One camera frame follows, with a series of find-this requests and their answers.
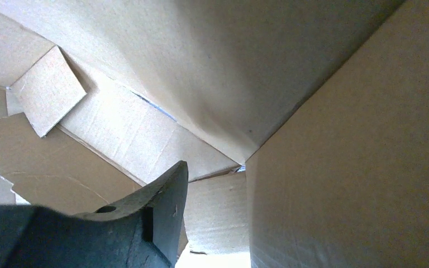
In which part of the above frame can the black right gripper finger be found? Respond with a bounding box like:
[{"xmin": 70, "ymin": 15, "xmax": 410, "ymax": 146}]
[{"xmin": 0, "ymin": 161, "xmax": 189, "ymax": 267}]

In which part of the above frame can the cardboard box sheet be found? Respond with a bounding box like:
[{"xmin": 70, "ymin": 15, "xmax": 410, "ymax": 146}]
[{"xmin": 0, "ymin": 1, "xmax": 429, "ymax": 267}]

